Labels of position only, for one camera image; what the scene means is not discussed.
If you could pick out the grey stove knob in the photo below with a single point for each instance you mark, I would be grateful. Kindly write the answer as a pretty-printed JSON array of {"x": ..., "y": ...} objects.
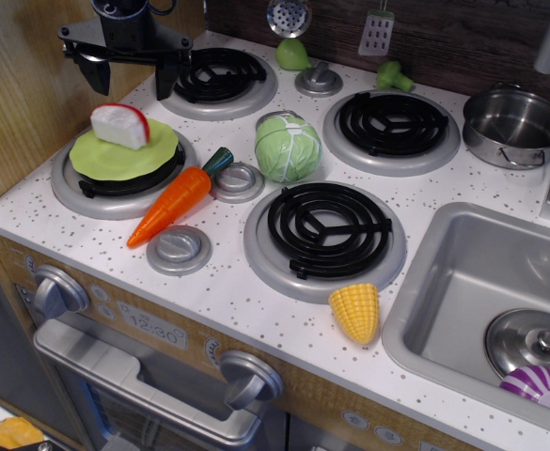
[
  {"x": 237, "y": 183},
  {"x": 179, "y": 250},
  {"x": 319, "y": 81}
]

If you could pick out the black burner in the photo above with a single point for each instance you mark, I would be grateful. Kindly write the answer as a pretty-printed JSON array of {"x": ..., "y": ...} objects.
[
  {"x": 392, "y": 134},
  {"x": 65, "y": 185},
  {"x": 222, "y": 84},
  {"x": 309, "y": 239}
]

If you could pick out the front grey stove knob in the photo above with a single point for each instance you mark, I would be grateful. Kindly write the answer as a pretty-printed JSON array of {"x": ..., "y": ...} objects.
[{"x": 179, "y": 250}]

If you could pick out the left oven dial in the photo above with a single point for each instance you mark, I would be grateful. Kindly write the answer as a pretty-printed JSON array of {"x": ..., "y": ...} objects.
[{"x": 57, "y": 293}]

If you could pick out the light green toy plate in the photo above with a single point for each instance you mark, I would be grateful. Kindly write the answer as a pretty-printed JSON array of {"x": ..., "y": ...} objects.
[{"x": 104, "y": 161}]

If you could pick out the grey oven door handle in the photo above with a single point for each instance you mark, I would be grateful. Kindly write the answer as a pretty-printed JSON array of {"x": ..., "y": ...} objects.
[{"x": 150, "y": 417}]

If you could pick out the purple white toy onion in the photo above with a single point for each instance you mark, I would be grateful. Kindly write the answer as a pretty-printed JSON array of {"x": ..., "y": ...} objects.
[{"x": 531, "y": 382}]

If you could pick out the hanging perforated ladle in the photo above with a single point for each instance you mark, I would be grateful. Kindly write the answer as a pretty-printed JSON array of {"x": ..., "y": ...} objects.
[{"x": 289, "y": 19}]

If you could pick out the back right black burner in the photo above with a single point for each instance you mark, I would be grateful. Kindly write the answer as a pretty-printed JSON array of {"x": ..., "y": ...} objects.
[{"x": 392, "y": 134}]

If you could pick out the green toy cabbage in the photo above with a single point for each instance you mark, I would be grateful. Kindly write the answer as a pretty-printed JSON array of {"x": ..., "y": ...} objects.
[{"x": 287, "y": 148}]

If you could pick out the grey sink basin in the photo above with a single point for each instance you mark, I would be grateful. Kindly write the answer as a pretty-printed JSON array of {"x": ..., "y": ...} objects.
[{"x": 472, "y": 265}]

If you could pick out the red white toy sushi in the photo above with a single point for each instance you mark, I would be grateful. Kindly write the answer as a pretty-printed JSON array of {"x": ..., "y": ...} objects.
[{"x": 120, "y": 124}]

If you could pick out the small steel pot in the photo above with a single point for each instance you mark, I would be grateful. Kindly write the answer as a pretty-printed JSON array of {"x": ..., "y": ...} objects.
[{"x": 508, "y": 127}]

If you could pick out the front left black burner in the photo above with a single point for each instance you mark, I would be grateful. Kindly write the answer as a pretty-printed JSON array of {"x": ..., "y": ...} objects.
[{"x": 65, "y": 185}]

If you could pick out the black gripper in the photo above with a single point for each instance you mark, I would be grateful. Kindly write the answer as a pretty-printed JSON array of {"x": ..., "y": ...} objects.
[{"x": 127, "y": 31}]

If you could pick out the oven clock display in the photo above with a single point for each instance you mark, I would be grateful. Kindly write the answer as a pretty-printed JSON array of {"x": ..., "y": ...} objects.
[{"x": 152, "y": 325}]

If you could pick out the orange toy carrot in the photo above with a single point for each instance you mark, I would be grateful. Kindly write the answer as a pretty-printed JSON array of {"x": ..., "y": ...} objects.
[{"x": 180, "y": 196}]

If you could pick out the front right black burner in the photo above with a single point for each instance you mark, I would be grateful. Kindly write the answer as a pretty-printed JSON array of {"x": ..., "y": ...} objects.
[{"x": 309, "y": 239}]

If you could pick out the orange object bottom left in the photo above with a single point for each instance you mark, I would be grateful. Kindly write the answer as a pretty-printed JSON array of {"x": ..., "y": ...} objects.
[{"x": 16, "y": 432}]

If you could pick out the green toy pear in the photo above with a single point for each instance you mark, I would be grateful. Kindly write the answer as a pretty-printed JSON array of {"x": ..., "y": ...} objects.
[{"x": 291, "y": 54}]

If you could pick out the right oven dial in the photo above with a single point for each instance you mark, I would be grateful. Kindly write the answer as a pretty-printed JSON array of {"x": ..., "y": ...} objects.
[{"x": 248, "y": 379}]

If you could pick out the hanging slotted spatula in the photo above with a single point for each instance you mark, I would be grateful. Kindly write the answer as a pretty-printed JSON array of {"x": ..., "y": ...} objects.
[{"x": 377, "y": 31}]

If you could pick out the back grey stove knob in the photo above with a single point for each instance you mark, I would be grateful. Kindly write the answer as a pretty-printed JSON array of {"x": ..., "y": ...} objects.
[{"x": 319, "y": 81}]

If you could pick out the yellow toy corn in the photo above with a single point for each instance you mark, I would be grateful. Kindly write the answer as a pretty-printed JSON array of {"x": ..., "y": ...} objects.
[{"x": 356, "y": 310}]

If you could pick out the oven dial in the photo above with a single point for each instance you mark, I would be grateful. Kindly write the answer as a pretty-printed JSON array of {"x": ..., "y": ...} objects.
[
  {"x": 57, "y": 293},
  {"x": 248, "y": 379}
]

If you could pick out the middle grey stove knob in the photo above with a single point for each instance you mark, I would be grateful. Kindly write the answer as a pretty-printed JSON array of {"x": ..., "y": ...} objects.
[{"x": 237, "y": 183}]

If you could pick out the steel pot lid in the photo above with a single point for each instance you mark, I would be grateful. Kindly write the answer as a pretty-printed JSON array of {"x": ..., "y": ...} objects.
[{"x": 517, "y": 338}]

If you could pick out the green toy broccoli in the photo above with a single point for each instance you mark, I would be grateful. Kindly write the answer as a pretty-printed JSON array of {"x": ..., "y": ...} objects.
[{"x": 389, "y": 76}]

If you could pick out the back left black burner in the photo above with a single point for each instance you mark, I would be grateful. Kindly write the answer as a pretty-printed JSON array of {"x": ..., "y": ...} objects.
[{"x": 222, "y": 84}]

